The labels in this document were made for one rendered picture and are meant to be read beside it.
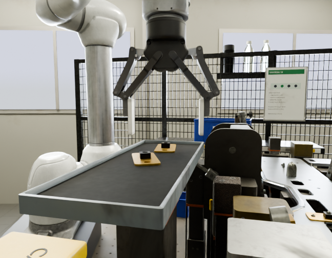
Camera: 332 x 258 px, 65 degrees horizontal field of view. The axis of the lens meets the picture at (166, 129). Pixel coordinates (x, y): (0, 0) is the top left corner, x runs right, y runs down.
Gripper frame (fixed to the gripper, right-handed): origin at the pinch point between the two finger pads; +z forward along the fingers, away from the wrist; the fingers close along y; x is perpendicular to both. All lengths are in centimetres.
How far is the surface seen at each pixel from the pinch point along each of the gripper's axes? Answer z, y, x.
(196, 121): 5, 10, 95
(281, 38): -84, 121, 283
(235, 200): 11.9, 12.6, -5.8
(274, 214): 9.6, 15.6, -16.2
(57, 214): 4.8, -7.6, -28.8
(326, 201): 19.9, 39.8, 16.3
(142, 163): 3.6, -2.4, -13.9
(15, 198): 113, -206, 248
